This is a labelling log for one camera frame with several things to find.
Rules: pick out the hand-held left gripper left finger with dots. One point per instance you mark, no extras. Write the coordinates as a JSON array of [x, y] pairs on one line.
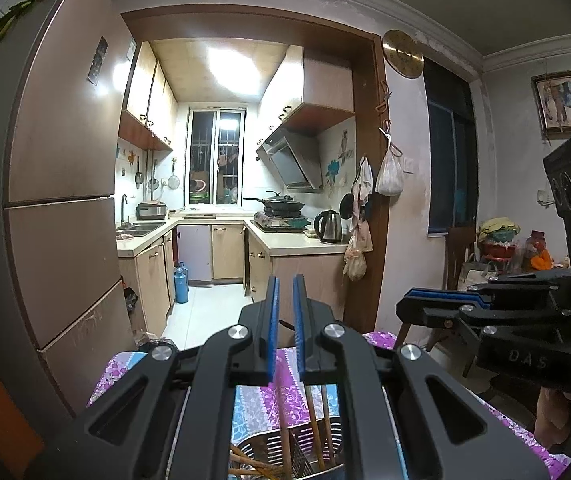
[[272, 335]]

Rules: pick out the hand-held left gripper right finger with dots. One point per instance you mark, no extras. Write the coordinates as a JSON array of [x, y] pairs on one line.
[[299, 335]]

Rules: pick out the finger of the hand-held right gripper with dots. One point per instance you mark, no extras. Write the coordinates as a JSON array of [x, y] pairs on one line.
[[525, 280], [440, 312]]

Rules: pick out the brown bamboo chopstick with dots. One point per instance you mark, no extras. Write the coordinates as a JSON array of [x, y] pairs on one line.
[[285, 425]]

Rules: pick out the bunch of wooden chopsticks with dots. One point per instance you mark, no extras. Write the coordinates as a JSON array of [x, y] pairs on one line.
[[317, 430]]

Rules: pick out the perforated metal utensil holder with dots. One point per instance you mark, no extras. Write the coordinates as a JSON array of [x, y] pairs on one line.
[[360, 440]]

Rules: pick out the person's right hand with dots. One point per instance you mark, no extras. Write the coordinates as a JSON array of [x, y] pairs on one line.
[[550, 417]]

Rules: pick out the orange food jar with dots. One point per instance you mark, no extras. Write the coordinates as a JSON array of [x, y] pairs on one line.
[[539, 252]]

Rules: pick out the cloth pile in red basin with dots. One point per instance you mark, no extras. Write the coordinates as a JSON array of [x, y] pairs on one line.
[[499, 237]]

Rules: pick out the floral striped tablecloth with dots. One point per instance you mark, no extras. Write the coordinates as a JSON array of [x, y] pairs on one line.
[[255, 410]]

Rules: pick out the beige kitchen base cabinets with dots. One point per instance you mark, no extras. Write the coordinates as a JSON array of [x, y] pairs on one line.
[[225, 257]]

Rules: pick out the hanging cloth bags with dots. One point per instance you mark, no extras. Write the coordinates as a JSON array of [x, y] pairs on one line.
[[360, 245]]

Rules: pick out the blue gas bottle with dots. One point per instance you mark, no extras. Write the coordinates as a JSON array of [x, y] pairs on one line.
[[181, 282]]

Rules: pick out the steel electric kettle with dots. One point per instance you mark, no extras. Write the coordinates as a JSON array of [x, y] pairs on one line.
[[329, 227]]

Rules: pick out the gas stove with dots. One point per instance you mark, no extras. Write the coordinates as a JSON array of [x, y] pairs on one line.
[[280, 222]]

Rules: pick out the black wok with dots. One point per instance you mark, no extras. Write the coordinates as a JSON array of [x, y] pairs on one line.
[[280, 203]]

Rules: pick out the white hanging plastic bag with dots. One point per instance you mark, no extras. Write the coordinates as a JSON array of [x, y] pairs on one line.
[[389, 175]]

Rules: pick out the dark living room window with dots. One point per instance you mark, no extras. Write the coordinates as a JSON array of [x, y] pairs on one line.
[[450, 150]]

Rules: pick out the steel kitchen sink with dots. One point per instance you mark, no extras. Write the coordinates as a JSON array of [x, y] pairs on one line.
[[140, 230]]

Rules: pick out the steel range hood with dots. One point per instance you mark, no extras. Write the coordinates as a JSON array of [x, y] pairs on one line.
[[290, 165]]

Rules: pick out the silver rice cooker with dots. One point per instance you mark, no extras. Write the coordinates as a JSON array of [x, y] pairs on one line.
[[151, 211]]

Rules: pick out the barred kitchen window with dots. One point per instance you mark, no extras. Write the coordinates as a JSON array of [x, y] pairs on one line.
[[205, 155]]

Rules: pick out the kitchen faucet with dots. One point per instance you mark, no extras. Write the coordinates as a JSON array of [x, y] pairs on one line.
[[124, 207]]

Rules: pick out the beige cabinet above range hood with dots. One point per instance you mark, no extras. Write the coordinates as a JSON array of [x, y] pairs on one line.
[[315, 85]]

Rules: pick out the kitchen ceiling light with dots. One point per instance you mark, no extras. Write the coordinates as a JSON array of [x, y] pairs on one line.
[[230, 67]]

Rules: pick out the brown refrigerator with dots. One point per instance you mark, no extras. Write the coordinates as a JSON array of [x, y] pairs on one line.
[[65, 135]]

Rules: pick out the refrigerator door sticker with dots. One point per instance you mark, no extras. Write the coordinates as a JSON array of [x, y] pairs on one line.
[[98, 60]]

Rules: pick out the white wall socket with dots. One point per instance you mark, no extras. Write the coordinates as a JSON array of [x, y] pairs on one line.
[[544, 197]]

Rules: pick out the white light switch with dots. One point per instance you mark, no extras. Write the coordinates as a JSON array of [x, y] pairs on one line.
[[408, 166]]

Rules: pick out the framed wall picture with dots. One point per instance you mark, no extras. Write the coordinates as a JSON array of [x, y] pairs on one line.
[[564, 104]]

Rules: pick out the round golden wall clock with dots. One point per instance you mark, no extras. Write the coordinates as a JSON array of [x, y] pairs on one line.
[[403, 54]]

